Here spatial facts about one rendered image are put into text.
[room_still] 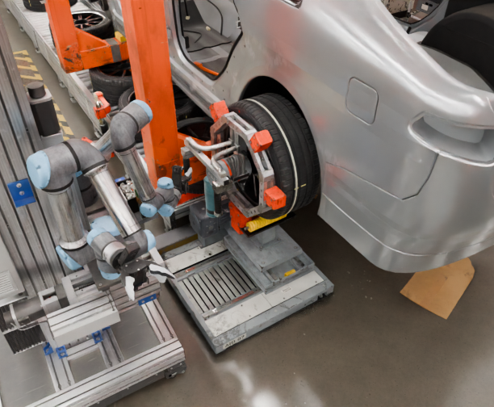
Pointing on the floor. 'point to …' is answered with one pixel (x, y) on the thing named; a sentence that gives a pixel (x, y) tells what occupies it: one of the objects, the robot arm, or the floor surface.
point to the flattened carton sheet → (440, 287)
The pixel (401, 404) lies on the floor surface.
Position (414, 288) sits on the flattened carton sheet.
